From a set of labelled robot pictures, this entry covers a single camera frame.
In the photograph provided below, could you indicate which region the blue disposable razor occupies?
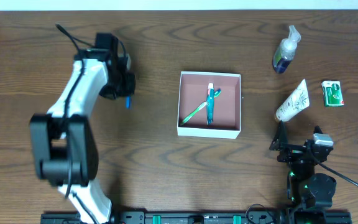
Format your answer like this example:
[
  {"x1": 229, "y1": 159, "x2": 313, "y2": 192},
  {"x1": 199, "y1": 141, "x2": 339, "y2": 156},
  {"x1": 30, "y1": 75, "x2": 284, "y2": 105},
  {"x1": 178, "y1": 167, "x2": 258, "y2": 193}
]
[{"x1": 126, "y1": 96, "x2": 131, "y2": 109}]

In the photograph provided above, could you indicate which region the green Dettol soap box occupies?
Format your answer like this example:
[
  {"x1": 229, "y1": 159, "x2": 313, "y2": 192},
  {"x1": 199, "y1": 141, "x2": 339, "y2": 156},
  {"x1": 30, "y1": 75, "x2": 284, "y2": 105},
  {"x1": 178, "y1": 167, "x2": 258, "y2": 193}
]
[{"x1": 321, "y1": 80, "x2": 344, "y2": 107}]

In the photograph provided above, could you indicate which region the green white toothbrush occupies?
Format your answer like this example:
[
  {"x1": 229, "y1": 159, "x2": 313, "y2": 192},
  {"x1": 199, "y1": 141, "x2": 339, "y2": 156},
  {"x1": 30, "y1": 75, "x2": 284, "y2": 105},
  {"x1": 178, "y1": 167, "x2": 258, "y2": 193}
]
[{"x1": 180, "y1": 89, "x2": 221, "y2": 126}]

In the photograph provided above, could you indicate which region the Colgate toothpaste tube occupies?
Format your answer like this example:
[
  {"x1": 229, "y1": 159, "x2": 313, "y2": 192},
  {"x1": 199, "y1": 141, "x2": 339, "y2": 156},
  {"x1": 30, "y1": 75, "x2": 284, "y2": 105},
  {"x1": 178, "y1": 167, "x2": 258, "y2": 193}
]
[{"x1": 206, "y1": 83, "x2": 214, "y2": 125}]

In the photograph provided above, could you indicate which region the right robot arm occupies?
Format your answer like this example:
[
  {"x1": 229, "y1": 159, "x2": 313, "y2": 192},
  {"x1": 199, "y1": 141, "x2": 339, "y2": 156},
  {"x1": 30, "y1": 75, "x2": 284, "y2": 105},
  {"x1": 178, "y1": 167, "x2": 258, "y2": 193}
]
[{"x1": 269, "y1": 121, "x2": 337, "y2": 223}]

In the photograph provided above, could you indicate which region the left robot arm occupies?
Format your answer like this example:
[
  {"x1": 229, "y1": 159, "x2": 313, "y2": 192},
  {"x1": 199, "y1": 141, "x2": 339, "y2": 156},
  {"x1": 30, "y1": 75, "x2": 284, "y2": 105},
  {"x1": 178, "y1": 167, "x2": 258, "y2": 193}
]
[{"x1": 29, "y1": 33, "x2": 135, "y2": 223}]

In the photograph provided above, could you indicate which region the white leaf-print lotion tube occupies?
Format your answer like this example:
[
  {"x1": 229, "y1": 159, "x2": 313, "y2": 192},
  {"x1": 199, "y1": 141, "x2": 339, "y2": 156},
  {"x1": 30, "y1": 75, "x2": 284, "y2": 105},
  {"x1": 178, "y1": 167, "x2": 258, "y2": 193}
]
[{"x1": 275, "y1": 79, "x2": 310, "y2": 122}]

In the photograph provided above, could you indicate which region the white box with pink interior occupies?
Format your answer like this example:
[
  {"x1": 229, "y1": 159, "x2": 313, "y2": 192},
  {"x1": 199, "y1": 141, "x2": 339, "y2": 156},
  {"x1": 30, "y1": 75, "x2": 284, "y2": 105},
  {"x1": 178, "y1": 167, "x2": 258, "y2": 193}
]
[{"x1": 177, "y1": 72, "x2": 242, "y2": 139}]

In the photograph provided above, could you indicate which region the clear pump soap bottle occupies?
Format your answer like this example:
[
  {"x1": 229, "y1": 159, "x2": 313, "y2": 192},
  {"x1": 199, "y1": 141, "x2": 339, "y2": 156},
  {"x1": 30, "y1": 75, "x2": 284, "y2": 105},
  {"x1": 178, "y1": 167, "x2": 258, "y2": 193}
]
[{"x1": 272, "y1": 25, "x2": 301, "y2": 73}]

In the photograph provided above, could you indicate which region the right black cable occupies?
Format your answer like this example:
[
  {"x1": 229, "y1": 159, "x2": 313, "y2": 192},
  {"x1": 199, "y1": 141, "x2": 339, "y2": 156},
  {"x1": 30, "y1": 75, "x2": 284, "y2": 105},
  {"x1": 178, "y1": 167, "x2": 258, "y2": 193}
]
[{"x1": 306, "y1": 147, "x2": 358, "y2": 224}]

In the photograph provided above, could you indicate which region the black cable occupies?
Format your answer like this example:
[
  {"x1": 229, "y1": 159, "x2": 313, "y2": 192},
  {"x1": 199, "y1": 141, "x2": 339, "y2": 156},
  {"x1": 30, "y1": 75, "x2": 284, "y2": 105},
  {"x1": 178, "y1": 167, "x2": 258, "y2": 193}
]
[
  {"x1": 306, "y1": 147, "x2": 358, "y2": 224},
  {"x1": 55, "y1": 23, "x2": 127, "y2": 224}
]

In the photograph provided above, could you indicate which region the left black cable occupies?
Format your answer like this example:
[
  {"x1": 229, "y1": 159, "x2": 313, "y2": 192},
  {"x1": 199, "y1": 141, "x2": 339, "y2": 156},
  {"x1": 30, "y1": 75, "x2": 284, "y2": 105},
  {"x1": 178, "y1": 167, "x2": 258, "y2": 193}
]
[{"x1": 55, "y1": 23, "x2": 127, "y2": 224}]

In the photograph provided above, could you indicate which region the black mounting rail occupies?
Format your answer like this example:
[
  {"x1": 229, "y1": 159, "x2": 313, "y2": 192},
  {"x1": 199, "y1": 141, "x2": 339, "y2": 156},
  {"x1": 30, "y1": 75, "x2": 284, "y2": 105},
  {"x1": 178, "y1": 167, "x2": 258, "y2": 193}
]
[{"x1": 40, "y1": 208, "x2": 352, "y2": 224}]

